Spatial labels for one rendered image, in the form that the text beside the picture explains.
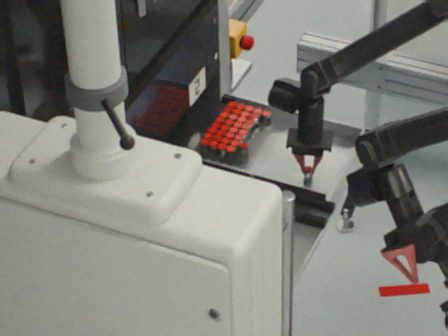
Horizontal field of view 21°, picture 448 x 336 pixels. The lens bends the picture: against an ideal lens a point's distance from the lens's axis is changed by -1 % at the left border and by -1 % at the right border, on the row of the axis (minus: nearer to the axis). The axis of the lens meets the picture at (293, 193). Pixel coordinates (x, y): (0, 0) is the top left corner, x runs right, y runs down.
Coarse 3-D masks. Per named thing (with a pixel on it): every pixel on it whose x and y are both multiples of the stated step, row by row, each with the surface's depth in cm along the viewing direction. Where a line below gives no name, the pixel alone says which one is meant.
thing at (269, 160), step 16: (272, 112) 299; (272, 128) 296; (336, 128) 294; (352, 128) 292; (256, 144) 291; (272, 144) 292; (336, 144) 292; (352, 144) 292; (208, 160) 287; (256, 160) 287; (272, 160) 287; (288, 160) 287; (336, 160) 287; (256, 176) 278; (272, 176) 283; (288, 176) 283; (320, 176) 283; (336, 176) 278; (304, 192) 275; (320, 192) 274
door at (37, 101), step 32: (0, 0) 197; (32, 0) 206; (0, 32) 199; (32, 32) 209; (64, 32) 219; (0, 64) 202; (32, 64) 212; (64, 64) 223; (0, 96) 204; (32, 96) 214; (64, 96) 226
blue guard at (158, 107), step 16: (208, 16) 281; (192, 32) 275; (208, 32) 284; (192, 48) 277; (208, 48) 286; (176, 64) 271; (192, 64) 279; (208, 64) 289; (160, 80) 264; (176, 80) 273; (192, 80) 282; (144, 96) 259; (160, 96) 267; (176, 96) 275; (128, 112) 253; (144, 112) 261; (160, 112) 269; (176, 112) 278; (144, 128) 263; (160, 128) 271
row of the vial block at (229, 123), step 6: (240, 108) 295; (234, 114) 293; (240, 114) 294; (228, 120) 291; (234, 120) 292; (222, 126) 289; (228, 126) 289; (222, 132) 287; (228, 132) 289; (216, 138) 286; (222, 138) 288; (210, 144) 284; (216, 144) 284; (210, 150) 284; (216, 150) 285; (210, 156) 286; (216, 156) 286
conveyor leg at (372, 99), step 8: (376, 0) 364; (384, 0) 364; (376, 8) 366; (384, 8) 367; (376, 16) 368; (384, 16) 369; (376, 24) 370; (368, 96) 388; (376, 96) 388; (368, 104) 390; (376, 104) 390; (368, 112) 392; (376, 112) 392; (368, 120) 394; (376, 120) 395
